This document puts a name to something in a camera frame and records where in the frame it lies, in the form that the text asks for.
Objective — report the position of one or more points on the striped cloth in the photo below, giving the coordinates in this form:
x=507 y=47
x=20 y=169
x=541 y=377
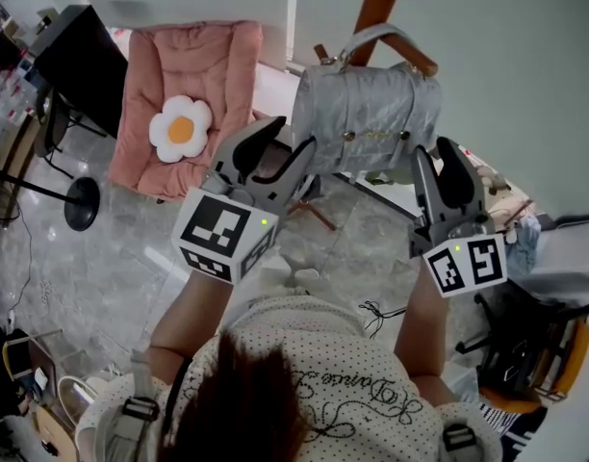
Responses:
x=511 y=424

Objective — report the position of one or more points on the person's left forearm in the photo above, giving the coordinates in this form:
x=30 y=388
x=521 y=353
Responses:
x=188 y=315

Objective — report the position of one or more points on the white round stool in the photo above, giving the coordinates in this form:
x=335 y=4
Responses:
x=75 y=397

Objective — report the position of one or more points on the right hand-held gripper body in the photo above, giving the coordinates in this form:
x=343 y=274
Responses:
x=472 y=265

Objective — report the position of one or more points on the pile of clothes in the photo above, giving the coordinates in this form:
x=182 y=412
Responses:
x=506 y=210

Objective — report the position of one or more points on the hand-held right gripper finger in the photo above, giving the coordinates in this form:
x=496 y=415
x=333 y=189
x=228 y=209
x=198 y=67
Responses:
x=460 y=181
x=427 y=186

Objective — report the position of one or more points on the white flower cushion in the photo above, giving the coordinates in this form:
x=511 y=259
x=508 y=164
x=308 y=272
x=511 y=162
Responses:
x=179 y=130

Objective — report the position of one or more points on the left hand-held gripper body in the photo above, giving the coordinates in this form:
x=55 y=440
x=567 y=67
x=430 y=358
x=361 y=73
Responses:
x=217 y=229

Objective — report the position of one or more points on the yellow black chair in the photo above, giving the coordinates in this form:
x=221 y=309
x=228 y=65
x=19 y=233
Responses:
x=576 y=349

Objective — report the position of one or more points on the white dotted shirt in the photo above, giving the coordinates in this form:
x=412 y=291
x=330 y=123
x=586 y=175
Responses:
x=352 y=354

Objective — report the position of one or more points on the silver quilted handbag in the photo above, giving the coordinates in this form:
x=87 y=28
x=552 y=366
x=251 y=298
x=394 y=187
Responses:
x=366 y=104

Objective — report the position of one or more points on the black monitor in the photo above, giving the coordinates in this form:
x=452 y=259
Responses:
x=83 y=65

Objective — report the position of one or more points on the pink padded chair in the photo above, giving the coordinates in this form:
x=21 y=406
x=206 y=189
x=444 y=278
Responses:
x=203 y=60

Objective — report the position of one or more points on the black round-base stand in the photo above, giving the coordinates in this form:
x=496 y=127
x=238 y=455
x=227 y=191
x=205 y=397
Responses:
x=83 y=205

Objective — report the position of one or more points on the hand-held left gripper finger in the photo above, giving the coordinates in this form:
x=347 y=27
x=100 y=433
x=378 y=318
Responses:
x=256 y=145
x=297 y=166

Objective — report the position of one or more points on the yellow frame chair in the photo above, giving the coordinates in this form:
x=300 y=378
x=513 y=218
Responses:
x=15 y=359

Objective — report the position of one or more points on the person's right forearm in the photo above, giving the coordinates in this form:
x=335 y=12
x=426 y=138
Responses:
x=419 y=335

